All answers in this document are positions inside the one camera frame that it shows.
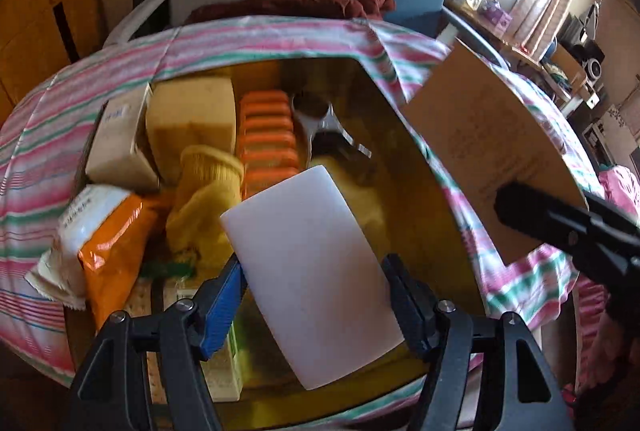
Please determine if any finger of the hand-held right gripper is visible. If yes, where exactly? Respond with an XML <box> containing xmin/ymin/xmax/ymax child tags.
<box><xmin>494</xmin><ymin>182</ymin><xmax>640</xmax><ymax>284</ymax></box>

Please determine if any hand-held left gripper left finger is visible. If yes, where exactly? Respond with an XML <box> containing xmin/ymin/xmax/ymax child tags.
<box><xmin>67</xmin><ymin>253</ymin><xmax>248</xmax><ymax>431</ymax></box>

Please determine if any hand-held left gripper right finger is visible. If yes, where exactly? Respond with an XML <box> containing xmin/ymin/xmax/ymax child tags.
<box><xmin>381</xmin><ymin>253</ymin><xmax>576</xmax><ymax>431</ymax></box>

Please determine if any green-wrapped cracker packet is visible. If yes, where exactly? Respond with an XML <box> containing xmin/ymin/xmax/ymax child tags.
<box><xmin>140</xmin><ymin>261</ymin><xmax>201</xmax><ymax>280</ymax></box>

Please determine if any green tea box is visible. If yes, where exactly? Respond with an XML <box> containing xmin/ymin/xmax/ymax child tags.
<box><xmin>175</xmin><ymin>286</ymin><xmax>246</xmax><ymax>402</ymax></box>

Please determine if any cardboard-lined lid flap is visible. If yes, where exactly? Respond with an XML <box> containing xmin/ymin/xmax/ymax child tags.
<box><xmin>370</xmin><ymin>18</ymin><xmax>591</xmax><ymax>327</ymax></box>

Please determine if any yellow knitted glove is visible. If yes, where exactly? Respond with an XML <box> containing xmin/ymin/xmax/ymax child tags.
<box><xmin>165</xmin><ymin>145</ymin><xmax>246</xmax><ymax>262</ymax></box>

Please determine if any orange snack bag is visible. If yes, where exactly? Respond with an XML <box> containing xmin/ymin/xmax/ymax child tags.
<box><xmin>25</xmin><ymin>184</ymin><xmax>161</xmax><ymax>329</ymax></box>

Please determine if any orange plastic rack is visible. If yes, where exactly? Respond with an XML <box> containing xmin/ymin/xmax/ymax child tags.
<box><xmin>236</xmin><ymin>90</ymin><xmax>301</xmax><ymax>202</ymax></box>

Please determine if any beige cardboard box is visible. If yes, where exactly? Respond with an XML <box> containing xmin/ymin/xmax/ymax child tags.
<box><xmin>85</xmin><ymin>84</ymin><xmax>163</xmax><ymax>193</ymax></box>

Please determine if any striped fabric storage box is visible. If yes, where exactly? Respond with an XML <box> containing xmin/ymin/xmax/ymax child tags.
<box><xmin>0</xmin><ymin>14</ymin><xmax>611</xmax><ymax>431</ymax></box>

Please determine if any pink blanket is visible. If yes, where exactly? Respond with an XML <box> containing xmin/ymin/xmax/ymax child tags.
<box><xmin>575</xmin><ymin>164</ymin><xmax>640</xmax><ymax>392</ymax></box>

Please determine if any wooden chair with clothes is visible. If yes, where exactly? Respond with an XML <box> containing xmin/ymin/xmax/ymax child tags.
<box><xmin>542</xmin><ymin>41</ymin><xmax>601</xmax><ymax>104</ymax></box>

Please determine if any wooden desk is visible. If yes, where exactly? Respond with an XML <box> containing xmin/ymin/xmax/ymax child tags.
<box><xmin>447</xmin><ymin>1</ymin><xmax>551</xmax><ymax>67</ymax></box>

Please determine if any purple box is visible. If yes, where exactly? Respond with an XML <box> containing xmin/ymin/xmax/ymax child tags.
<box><xmin>482</xmin><ymin>0</ymin><xmax>513</xmax><ymax>29</ymax></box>

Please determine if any dark red jacket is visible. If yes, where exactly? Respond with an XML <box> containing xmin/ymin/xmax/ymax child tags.
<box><xmin>182</xmin><ymin>0</ymin><xmax>396</xmax><ymax>24</ymax></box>

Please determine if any wooden cabinet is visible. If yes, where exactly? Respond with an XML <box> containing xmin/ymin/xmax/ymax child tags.
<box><xmin>0</xmin><ymin>0</ymin><xmax>108</xmax><ymax>112</ymax></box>

